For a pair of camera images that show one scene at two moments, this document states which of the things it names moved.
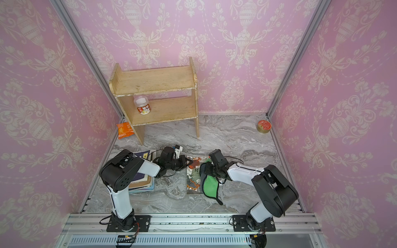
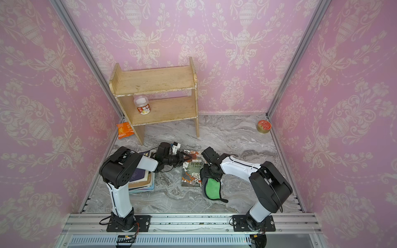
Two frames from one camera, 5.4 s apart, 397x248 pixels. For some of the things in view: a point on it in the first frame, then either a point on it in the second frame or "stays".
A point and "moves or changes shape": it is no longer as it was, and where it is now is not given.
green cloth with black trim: [209, 184] moves or changes shape
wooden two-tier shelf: [125, 83] stays
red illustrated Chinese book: [193, 177] moves or changes shape
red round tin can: [263, 126] stays
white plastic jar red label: [142, 103] stays
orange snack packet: [124, 130] stays
